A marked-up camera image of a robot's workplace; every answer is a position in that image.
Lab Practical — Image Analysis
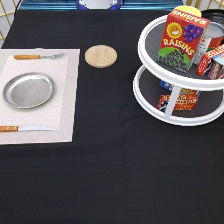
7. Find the beige woven placemat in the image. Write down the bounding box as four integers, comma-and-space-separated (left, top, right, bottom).
0, 48, 80, 145

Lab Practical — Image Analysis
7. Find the brown picture snack box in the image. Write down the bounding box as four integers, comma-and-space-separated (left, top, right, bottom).
208, 54, 224, 80

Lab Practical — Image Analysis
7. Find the black plastic bowl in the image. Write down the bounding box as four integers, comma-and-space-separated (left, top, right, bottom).
202, 9, 224, 25

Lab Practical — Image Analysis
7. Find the red white snack box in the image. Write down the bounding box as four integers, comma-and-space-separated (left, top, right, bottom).
196, 44, 224, 76

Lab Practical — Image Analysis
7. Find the red raisins box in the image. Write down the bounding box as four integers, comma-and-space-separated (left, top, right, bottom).
157, 9, 210, 72

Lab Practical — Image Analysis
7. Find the wooden handled fork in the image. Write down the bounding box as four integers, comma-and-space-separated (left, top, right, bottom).
14, 53, 64, 60

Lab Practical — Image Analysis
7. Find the silver metal plate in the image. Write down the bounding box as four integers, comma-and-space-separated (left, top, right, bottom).
3, 72, 55, 109

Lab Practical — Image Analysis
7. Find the red orange lower box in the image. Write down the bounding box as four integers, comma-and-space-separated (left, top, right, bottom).
158, 94, 197, 112

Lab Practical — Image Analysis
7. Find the round wooden coaster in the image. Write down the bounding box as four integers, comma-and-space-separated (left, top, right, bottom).
85, 45, 117, 68

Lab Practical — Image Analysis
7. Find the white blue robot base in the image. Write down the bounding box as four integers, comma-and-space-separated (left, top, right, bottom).
76, 0, 123, 9

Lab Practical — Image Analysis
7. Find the yellow green striped canister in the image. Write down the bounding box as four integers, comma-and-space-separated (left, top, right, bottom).
176, 5, 201, 17

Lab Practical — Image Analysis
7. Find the wooden handled knife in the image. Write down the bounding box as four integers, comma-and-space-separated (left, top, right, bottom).
0, 126, 57, 132

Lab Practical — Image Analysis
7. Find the white two-tier lazy Susan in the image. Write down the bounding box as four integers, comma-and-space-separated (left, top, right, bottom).
133, 15, 224, 126

